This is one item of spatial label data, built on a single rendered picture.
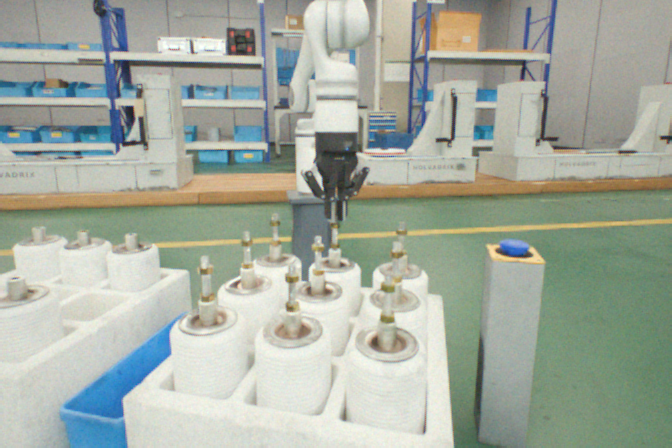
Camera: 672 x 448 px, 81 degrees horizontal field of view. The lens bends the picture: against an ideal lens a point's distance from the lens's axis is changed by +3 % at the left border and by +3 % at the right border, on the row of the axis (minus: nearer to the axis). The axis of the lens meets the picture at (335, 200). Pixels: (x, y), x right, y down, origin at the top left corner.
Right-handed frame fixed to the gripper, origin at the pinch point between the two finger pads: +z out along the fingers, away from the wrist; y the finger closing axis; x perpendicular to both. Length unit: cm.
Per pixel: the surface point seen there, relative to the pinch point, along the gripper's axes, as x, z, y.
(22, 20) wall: 938, -203, -175
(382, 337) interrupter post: -26.0, 8.9, -8.0
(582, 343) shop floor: -14, 35, 58
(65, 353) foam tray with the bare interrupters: 6.0, 18.4, -42.8
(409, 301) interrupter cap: -18.4, 10.1, 2.2
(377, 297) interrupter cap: -15.3, 10.0, -1.3
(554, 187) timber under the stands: 112, 32, 243
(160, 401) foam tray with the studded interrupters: -13.3, 17.4, -31.4
